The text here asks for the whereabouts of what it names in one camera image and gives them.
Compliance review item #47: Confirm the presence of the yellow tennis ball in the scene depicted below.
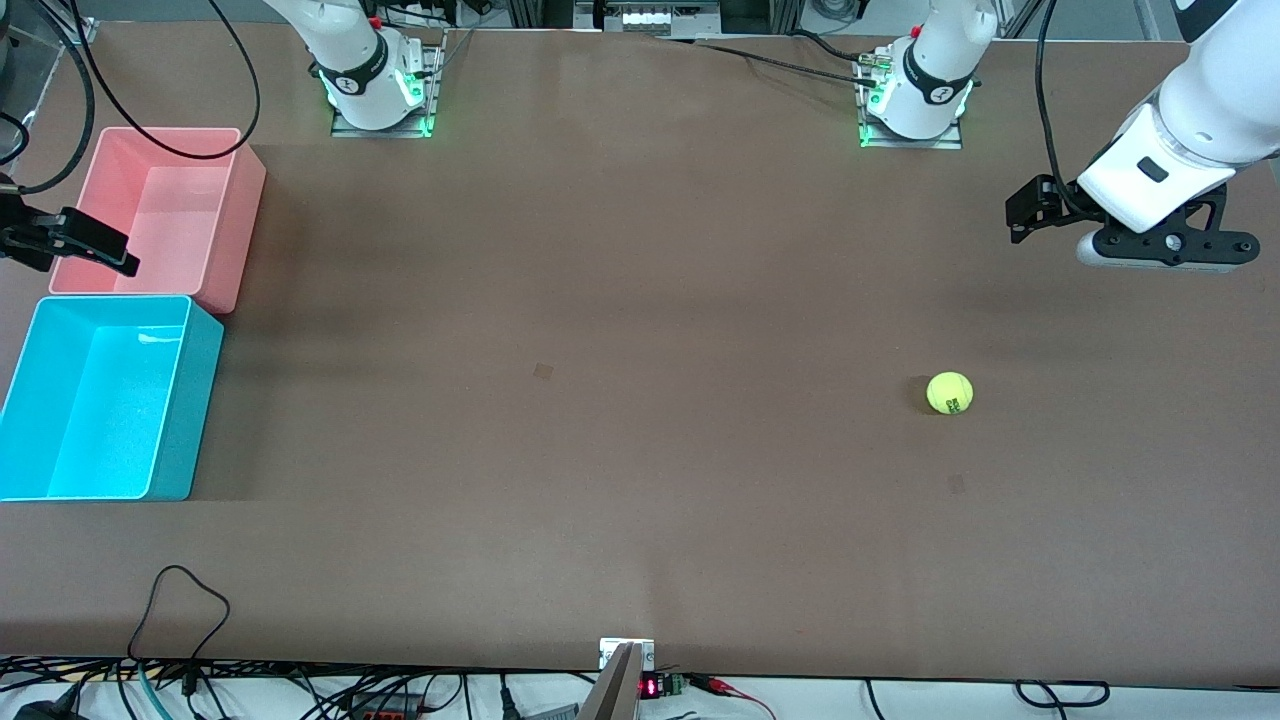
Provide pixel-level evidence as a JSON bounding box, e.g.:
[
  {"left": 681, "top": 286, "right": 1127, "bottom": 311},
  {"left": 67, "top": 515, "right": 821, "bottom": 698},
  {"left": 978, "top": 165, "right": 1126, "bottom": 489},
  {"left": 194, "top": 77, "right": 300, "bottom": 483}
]
[{"left": 926, "top": 371, "right": 974, "bottom": 416}]

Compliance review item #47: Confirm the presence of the pink plastic bin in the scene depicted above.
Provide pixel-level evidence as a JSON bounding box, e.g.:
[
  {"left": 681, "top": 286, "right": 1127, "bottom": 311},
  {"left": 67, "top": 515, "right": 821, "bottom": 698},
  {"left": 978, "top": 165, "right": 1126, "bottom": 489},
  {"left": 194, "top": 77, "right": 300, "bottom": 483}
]
[{"left": 48, "top": 126, "right": 268, "bottom": 315}]

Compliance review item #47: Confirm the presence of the blue plastic bin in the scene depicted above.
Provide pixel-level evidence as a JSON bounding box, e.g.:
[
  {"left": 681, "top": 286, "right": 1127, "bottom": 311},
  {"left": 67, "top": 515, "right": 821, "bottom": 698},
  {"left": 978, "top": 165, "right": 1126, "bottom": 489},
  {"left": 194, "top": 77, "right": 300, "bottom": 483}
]
[{"left": 0, "top": 295, "right": 225, "bottom": 502}]

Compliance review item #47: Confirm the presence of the red clip lead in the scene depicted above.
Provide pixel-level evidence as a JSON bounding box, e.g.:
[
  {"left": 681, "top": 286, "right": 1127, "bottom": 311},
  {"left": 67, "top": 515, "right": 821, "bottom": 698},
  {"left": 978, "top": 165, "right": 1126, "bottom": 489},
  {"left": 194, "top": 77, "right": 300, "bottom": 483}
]
[{"left": 688, "top": 675, "right": 777, "bottom": 720}]

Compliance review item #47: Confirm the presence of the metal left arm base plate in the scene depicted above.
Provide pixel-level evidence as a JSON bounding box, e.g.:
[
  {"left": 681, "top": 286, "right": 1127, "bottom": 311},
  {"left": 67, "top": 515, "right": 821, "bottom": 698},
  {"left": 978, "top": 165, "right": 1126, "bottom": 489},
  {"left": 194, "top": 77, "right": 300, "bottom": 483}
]
[{"left": 857, "top": 55, "right": 964, "bottom": 151}]

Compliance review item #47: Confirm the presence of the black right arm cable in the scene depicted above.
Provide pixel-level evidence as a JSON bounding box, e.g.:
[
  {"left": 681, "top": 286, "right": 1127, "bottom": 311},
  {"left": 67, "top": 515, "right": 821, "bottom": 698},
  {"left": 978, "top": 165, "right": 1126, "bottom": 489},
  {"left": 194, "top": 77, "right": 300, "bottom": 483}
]
[{"left": 0, "top": 0, "right": 263, "bottom": 196}]

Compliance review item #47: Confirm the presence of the looped black cable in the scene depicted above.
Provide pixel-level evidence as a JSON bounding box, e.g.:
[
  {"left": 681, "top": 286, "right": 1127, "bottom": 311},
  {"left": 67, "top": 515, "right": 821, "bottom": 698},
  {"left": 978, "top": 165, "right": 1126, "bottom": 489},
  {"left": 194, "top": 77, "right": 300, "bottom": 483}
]
[{"left": 126, "top": 565, "right": 232, "bottom": 693}]

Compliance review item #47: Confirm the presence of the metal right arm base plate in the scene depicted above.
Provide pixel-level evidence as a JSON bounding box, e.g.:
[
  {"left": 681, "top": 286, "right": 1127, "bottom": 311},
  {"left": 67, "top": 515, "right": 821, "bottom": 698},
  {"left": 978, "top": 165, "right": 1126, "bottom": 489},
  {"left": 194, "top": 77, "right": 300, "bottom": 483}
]
[{"left": 330, "top": 45, "right": 443, "bottom": 139}]

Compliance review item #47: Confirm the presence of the white device on frame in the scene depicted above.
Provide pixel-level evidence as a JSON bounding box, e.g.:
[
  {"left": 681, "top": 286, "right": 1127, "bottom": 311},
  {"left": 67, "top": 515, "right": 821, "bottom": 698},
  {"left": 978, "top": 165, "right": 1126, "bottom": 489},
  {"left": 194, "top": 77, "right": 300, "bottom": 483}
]
[{"left": 575, "top": 0, "right": 723, "bottom": 37}]

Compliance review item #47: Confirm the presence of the coiled black cable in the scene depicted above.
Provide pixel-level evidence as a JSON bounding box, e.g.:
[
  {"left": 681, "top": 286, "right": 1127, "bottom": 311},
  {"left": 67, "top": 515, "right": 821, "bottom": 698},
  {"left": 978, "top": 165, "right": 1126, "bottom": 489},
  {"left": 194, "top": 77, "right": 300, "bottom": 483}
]
[{"left": 1014, "top": 679, "right": 1112, "bottom": 708}]

